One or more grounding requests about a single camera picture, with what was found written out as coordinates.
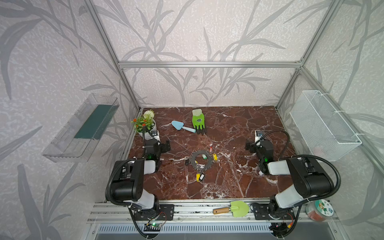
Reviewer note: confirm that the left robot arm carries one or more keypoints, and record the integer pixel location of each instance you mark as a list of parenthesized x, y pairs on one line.
[(126, 183)]

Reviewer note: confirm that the potted plant white pot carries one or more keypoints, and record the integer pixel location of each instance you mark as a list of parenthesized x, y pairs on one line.
[(145, 123)]

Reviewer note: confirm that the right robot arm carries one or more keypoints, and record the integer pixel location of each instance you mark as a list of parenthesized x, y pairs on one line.
[(314, 178)]

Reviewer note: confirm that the white wire mesh basket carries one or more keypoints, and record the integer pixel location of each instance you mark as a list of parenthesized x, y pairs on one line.
[(324, 130)]

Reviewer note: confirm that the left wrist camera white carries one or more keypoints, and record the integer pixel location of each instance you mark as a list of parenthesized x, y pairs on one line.
[(152, 135)]

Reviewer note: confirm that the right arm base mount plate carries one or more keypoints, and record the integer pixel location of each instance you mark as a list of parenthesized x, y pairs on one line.
[(271, 212)]

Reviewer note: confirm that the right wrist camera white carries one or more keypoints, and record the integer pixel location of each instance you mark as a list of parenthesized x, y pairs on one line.
[(258, 135)]

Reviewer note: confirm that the green toy shovel wooden handle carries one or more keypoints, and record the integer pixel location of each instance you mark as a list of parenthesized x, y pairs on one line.
[(237, 208)]

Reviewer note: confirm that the green lit circuit board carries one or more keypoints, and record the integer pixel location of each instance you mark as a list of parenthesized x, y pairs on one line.
[(153, 227)]

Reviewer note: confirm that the key with yellow tag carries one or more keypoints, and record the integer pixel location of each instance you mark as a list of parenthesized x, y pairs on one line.
[(200, 177)]

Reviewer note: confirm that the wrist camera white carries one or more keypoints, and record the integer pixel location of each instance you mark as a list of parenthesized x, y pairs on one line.
[(152, 135), (258, 135)]

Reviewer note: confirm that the green black garden glove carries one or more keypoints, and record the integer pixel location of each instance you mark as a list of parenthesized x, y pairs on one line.
[(198, 121)]

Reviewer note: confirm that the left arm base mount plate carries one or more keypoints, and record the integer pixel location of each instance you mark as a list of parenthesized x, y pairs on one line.
[(162, 212)]

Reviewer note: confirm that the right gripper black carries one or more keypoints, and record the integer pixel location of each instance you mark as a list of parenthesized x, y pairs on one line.
[(258, 147)]

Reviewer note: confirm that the large metal key ring plate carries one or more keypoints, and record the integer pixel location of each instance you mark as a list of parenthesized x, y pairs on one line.
[(194, 163)]

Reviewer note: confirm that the light blue toy trowel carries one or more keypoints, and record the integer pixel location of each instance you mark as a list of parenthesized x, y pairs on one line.
[(180, 126)]

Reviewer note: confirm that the clear acrylic wall shelf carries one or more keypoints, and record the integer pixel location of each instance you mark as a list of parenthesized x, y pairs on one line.
[(78, 139)]

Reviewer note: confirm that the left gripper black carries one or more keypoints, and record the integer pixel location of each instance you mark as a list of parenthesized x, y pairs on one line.
[(159, 146)]

